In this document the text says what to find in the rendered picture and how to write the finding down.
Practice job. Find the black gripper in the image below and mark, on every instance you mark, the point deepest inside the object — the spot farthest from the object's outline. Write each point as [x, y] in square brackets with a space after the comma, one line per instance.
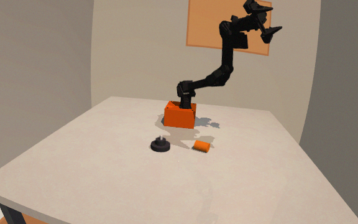
[253, 22]

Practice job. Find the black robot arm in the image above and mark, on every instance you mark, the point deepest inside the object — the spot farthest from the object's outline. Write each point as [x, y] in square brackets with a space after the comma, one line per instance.
[232, 39]

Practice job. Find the orange knob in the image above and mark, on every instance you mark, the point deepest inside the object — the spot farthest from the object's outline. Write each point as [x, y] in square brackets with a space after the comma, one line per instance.
[201, 146]

